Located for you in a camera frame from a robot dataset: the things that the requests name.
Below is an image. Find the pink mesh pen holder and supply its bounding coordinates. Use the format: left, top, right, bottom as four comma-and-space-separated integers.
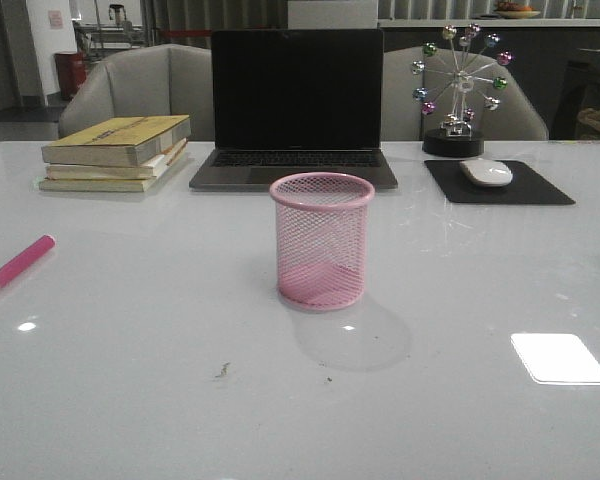
269, 172, 375, 311

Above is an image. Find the top yellow book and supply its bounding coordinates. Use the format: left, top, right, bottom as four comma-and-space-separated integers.
42, 115, 191, 167

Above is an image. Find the fruit bowl on counter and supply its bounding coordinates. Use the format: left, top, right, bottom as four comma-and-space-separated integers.
494, 1, 540, 19

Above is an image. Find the black mouse pad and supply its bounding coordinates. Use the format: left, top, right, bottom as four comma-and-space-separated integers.
424, 160, 575, 206

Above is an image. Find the ferris wheel desk ornament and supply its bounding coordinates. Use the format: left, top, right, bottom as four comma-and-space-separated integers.
412, 23, 514, 158

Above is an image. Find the bottom pale book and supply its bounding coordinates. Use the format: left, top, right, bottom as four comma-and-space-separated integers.
37, 151, 188, 192

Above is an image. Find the white computer mouse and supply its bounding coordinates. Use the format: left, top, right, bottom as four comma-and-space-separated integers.
459, 158, 513, 187

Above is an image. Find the left grey armchair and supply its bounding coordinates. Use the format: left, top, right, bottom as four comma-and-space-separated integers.
58, 44, 215, 141

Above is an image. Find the pink highlighter pen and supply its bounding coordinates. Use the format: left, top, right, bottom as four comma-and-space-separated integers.
0, 234, 56, 291

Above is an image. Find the right grey armchair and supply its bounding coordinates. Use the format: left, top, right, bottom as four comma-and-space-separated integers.
381, 46, 549, 141

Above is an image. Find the red trash bin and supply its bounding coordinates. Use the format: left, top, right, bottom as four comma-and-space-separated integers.
54, 51, 86, 100

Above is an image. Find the grey armchair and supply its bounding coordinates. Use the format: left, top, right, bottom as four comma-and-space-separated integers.
381, 46, 549, 141
58, 44, 215, 141

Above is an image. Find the middle cream book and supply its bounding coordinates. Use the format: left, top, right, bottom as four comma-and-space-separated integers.
46, 139, 188, 180

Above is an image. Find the grey open laptop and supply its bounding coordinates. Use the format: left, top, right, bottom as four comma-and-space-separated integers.
189, 29, 398, 191

